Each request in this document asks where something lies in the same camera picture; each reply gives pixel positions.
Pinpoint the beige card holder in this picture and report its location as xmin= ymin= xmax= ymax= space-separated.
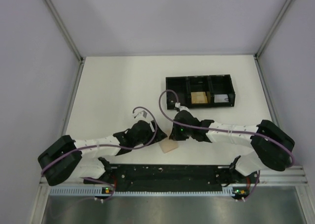
xmin=159 ymin=129 xmax=179 ymax=154

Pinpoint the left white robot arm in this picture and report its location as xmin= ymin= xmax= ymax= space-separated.
xmin=38 ymin=120 xmax=167 ymax=186

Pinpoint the right aluminium frame post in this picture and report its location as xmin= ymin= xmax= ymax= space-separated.
xmin=253 ymin=0 xmax=303 ymax=165

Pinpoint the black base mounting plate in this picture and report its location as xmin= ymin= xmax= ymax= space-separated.
xmin=98 ymin=164 xmax=258 ymax=192

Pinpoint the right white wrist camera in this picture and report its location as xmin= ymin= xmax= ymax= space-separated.
xmin=174 ymin=102 xmax=190 ymax=112

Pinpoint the black three-compartment tray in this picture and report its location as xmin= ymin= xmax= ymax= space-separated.
xmin=165 ymin=75 xmax=236 ymax=110

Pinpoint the aluminium frame post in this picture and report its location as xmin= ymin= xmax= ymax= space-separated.
xmin=43 ymin=0 xmax=85 ymax=135
xmin=253 ymin=0 xmax=303 ymax=165

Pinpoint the silver card in tray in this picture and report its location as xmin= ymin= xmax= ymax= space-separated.
xmin=214 ymin=94 xmax=229 ymax=103

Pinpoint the aluminium front rail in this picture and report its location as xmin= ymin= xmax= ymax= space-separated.
xmin=39 ymin=166 xmax=308 ymax=185

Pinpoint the steel sheet front panel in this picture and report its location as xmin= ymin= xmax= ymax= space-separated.
xmin=42 ymin=187 xmax=307 ymax=224

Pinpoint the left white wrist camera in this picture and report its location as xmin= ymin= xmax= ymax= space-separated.
xmin=132 ymin=110 xmax=148 ymax=121

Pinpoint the grey slotted cable duct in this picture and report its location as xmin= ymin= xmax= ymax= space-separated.
xmin=49 ymin=186 xmax=240 ymax=197

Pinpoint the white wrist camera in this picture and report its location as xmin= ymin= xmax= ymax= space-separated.
xmin=174 ymin=102 xmax=190 ymax=112
xmin=132 ymin=110 xmax=148 ymax=121

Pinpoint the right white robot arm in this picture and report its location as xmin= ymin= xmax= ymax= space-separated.
xmin=169 ymin=110 xmax=295 ymax=183

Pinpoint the gold cards stack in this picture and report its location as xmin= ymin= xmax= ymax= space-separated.
xmin=191 ymin=92 xmax=208 ymax=104

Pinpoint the left aluminium frame post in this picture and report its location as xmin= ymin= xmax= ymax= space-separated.
xmin=43 ymin=0 xmax=85 ymax=135

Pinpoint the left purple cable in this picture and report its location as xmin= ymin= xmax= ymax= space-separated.
xmin=40 ymin=106 xmax=158 ymax=205

